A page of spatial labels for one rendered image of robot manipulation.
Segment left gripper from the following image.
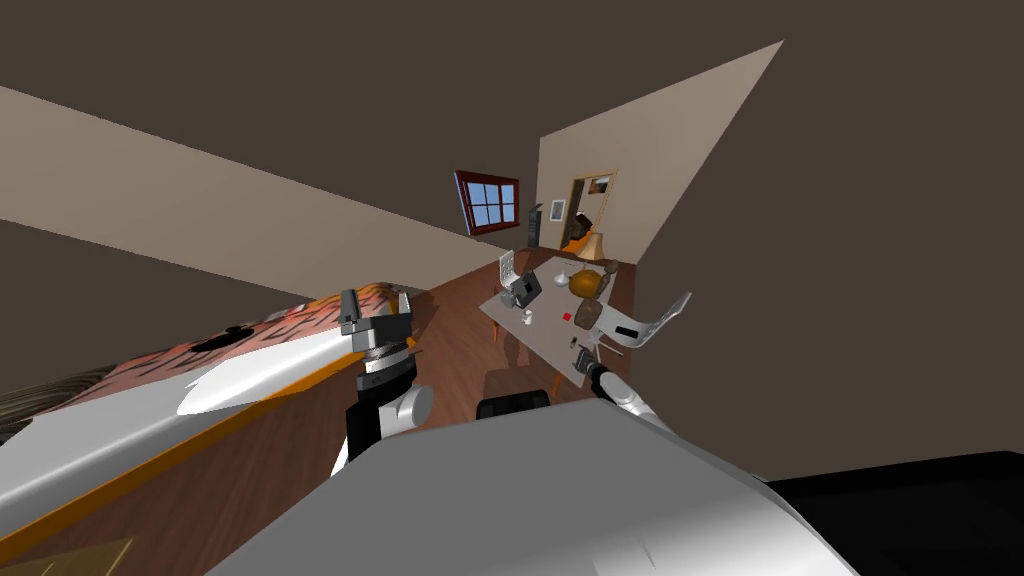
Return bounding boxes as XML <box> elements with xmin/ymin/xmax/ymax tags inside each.
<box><xmin>339</xmin><ymin>288</ymin><xmax>417</xmax><ymax>354</ymax></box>

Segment grey dining table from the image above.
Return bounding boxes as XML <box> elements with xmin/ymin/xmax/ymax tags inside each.
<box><xmin>478</xmin><ymin>251</ymin><xmax>622</xmax><ymax>379</ymax></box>

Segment white chair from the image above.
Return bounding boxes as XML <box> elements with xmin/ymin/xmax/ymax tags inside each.
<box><xmin>496</xmin><ymin>248</ymin><xmax>522</xmax><ymax>294</ymax></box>
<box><xmin>593</xmin><ymin>291</ymin><xmax>694</xmax><ymax>355</ymax></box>

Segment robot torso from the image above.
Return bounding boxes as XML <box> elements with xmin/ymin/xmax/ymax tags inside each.
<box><xmin>203</xmin><ymin>389</ymin><xmax>862</xmax><ymax>576</ymax></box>

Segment red framed window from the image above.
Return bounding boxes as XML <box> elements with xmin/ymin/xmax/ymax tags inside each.
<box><xmin>453</xmin><ymin>168</ymin><xmax>522</xmax><ymax>238</ymax></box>

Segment gold framed doorway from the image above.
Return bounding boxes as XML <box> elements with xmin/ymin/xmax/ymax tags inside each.
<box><xmin>559</xmin><ymin>168</ymin><xmax>620</xmax><ymax>254</ymax></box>

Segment orange striped grey door leaf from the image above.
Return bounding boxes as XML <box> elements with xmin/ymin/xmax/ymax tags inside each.
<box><xmin>0</xmin><ymin>281</ymin><xmax>425</xmax><ymax>565</ymax></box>

